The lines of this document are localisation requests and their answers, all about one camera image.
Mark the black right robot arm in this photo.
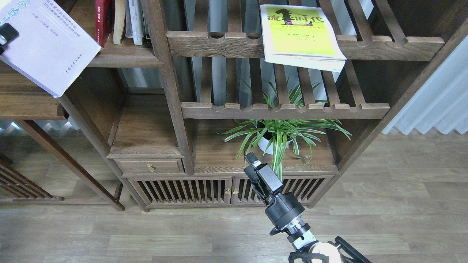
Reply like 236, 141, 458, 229
244, 152, 370, 263

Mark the green spider plant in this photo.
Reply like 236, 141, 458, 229
218, 75, 352, 199

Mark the pale purple book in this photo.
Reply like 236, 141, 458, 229
0, 0, 101, 97

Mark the yellow cover book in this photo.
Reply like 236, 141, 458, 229
260, 4, 346, 73

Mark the white curtain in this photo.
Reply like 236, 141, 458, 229
383, 37, 468, 135

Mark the green spine upright book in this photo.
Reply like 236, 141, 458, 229
144, 22, 151, 43

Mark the wooden side shelf unit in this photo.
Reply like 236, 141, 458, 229
1, 62, 125, 211

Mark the brass drawer knob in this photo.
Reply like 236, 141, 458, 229
147, 164, 155, 172

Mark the red cover book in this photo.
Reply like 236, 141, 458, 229
95, 0, 113, 47

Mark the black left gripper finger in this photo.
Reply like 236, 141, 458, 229
0, 22, 19, 55

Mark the tan spine upright book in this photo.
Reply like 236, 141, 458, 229
113, 0, 126, 45

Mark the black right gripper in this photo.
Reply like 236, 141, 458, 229
244, 152, 305, 231

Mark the dark wooden bookshelf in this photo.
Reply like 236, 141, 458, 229
0, 0, 468, 213

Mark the white plant pot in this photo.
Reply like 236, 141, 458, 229
258, 131, 292, 155

